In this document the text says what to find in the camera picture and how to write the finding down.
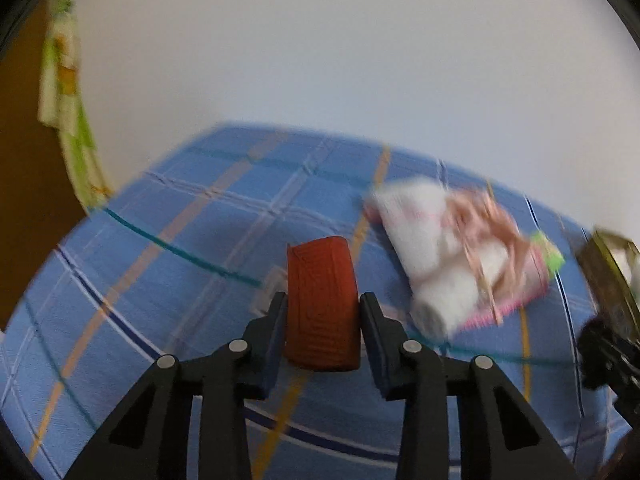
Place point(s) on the green yellow hanging cloth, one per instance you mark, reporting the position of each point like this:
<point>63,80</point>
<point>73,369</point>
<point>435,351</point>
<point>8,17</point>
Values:
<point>65,85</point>

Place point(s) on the gold metal tin box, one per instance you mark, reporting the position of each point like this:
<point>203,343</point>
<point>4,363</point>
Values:
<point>607,285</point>

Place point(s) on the brown wooden door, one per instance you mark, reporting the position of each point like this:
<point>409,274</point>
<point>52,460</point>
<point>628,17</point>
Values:
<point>25,185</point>

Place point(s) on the blue plaid bedsheet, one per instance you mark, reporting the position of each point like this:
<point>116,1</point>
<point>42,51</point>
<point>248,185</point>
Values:
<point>175,260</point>

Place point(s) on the red-brown ridged block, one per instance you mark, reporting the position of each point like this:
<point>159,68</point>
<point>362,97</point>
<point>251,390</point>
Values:
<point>320,305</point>

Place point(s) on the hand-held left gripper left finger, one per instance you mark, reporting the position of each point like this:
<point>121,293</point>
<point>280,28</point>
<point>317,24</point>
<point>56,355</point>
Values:
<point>272,340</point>

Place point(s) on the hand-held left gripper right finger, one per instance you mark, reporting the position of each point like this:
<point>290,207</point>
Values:
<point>372,340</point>

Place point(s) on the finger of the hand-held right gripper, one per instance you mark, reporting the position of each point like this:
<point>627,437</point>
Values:
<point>597,355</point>

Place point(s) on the white gauze cloth pink trim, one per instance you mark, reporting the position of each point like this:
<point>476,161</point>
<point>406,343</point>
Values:
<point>435,260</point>

